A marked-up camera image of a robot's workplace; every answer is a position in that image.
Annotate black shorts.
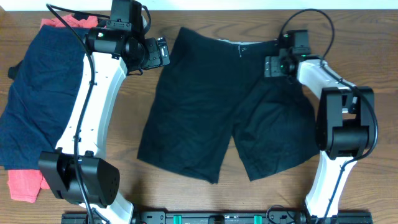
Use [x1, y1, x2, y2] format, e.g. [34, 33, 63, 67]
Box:
[137, 28, 319, 184]

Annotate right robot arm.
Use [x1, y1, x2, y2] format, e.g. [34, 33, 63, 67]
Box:
[264, 30, 377, 223]

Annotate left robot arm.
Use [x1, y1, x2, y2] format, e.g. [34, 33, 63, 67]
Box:
[38, 0, 170, 223]

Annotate navy blue garment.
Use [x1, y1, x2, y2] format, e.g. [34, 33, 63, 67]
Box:
[1, 26, 87, 170]

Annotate red garment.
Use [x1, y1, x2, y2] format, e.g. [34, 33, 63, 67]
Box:
[6, 13, 98, 203]

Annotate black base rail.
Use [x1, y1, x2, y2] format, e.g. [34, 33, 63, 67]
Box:
[61, 209, 374, 224]

